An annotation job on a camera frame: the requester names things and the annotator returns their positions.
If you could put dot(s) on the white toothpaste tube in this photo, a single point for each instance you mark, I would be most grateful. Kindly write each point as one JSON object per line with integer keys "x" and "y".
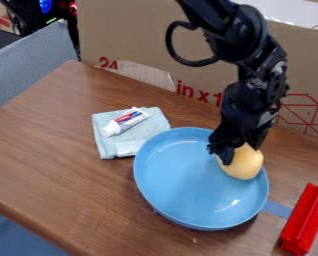
{"x": 121, "y": 123}

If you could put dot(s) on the blue tape strip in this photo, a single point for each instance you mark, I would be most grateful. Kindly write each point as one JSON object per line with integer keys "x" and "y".
{"x": 278, "y": 209}

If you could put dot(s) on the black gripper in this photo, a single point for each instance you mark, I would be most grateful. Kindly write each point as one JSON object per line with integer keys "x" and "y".
{"x": 247, "y": 115}

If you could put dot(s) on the red plastic block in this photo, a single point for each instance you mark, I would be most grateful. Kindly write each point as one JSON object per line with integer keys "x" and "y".
{"x": 300, "y": 229}

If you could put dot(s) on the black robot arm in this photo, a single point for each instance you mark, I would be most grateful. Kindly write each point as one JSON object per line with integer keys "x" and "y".
{"x": 236, "y": 34}

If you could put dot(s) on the light blue folded cloth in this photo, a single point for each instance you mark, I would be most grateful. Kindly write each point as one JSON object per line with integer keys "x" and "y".
{"x": 124, "y": 144}

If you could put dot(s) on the yellow ball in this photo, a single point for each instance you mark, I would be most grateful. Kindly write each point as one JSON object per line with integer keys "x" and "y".
{"x": 246, "y": 163}

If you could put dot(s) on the blue plate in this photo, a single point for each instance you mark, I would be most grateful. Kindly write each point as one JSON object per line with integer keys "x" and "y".
{"x": 183, "y": 184}

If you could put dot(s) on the black machine with lights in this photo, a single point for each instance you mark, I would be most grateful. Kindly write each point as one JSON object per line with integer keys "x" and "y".
{"x": 31, "y": 15}

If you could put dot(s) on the brown cardboard box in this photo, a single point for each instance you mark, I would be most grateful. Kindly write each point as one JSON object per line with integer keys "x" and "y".
{"x": 121, "y": 33}

